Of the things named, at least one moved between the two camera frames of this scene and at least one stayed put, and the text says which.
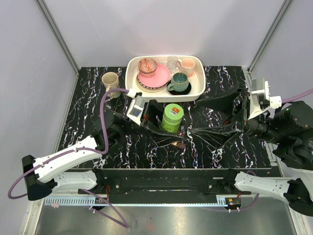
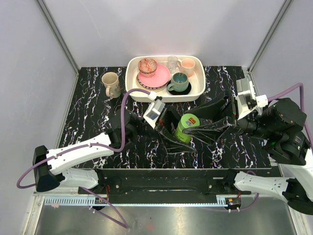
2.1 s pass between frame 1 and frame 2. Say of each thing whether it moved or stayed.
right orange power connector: stayed
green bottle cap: moved
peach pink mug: stayed
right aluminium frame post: stayed
